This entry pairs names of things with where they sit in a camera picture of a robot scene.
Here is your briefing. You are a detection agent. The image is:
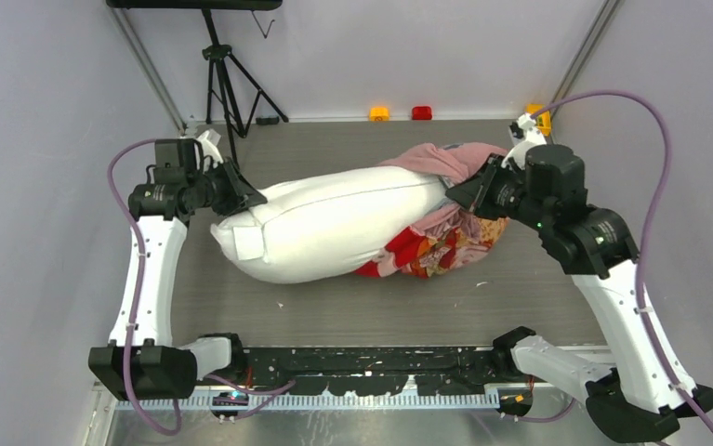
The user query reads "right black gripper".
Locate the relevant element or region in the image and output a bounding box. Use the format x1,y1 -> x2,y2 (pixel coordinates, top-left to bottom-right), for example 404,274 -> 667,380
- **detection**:
449,151 -> 552,231

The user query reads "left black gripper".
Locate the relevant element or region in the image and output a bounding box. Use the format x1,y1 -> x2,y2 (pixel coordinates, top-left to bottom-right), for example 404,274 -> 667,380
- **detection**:
187,156 -> 265,216

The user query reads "pink printed pillowcase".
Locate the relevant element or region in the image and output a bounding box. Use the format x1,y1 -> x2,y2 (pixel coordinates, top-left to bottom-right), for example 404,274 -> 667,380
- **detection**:
355,142 -> 509,279

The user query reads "white pillow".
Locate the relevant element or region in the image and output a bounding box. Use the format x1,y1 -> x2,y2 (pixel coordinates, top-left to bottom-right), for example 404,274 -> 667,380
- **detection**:
210,166 -> 444,284

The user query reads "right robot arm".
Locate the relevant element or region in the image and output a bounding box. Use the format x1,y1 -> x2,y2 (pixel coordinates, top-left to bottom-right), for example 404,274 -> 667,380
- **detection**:
446,145 -> 713,443

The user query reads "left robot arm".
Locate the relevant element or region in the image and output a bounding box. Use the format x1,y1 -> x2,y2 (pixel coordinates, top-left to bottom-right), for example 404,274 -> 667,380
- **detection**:
88,131 -> 267,401

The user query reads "small black floor object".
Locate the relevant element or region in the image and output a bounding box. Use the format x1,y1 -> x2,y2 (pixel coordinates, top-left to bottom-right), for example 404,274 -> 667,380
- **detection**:
255,116 -> 281,126

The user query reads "red toy block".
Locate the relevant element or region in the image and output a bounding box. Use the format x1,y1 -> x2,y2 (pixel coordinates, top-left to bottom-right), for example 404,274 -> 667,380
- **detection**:
410,105 -> 433,121

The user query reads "black tripod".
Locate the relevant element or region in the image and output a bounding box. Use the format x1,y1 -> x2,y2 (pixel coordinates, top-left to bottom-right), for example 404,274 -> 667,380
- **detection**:
201,9 -> 289,165

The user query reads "yellow green toy block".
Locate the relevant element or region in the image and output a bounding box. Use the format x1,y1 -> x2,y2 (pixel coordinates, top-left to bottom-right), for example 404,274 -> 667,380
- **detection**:
525,103 -> 552,137

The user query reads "small yellow toy block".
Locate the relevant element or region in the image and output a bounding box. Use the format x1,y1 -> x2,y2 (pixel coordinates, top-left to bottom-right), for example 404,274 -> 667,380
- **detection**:
368,106 -> 390,122

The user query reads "black overhead bar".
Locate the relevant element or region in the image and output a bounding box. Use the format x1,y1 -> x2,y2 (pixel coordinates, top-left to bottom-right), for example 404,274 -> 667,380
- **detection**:
105,0 -> 283,11

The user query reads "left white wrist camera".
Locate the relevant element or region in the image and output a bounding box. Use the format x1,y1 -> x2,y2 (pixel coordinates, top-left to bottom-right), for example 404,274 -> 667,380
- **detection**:
195,129 -> 224,172

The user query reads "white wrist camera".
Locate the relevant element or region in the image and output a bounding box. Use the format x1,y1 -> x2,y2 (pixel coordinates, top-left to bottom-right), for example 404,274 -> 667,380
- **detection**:
195,129 -> 224,172
501,112 -> 547,170

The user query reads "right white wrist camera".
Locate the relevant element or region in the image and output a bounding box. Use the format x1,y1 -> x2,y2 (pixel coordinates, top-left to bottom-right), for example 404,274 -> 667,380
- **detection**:
501,112 -> 547,170

